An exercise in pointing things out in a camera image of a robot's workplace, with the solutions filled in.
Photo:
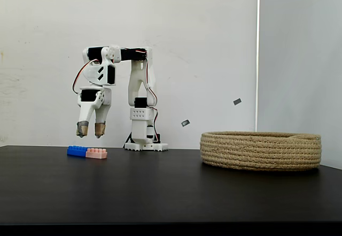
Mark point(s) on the pink lego block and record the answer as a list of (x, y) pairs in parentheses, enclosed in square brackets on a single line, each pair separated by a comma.
[(96, 154)]

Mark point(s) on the grey tape piece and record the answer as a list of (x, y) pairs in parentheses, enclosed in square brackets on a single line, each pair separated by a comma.
[(185, 123), (237, 101)]

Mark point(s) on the blue lego block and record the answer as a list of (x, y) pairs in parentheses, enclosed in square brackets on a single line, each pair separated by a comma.
[(76, 151)]

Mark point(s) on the white vertical wall trim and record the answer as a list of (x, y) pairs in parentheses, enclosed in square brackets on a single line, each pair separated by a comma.
[(258, 59)]

